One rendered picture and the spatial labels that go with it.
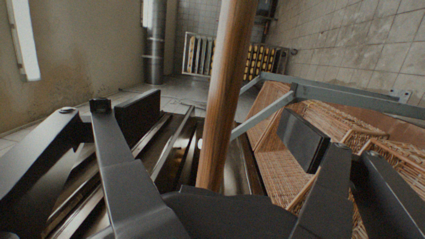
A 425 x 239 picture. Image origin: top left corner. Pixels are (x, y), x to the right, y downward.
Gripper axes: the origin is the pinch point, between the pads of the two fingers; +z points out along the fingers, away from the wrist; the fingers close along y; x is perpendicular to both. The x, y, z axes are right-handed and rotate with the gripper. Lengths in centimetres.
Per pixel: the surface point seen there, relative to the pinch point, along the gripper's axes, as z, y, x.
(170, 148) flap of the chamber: 60, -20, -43
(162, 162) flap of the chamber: 48, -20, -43
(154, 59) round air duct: 287, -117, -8
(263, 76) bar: 84, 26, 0
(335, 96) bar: 36, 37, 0
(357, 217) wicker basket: 26, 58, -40
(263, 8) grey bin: 428, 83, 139
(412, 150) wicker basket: 22, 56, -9
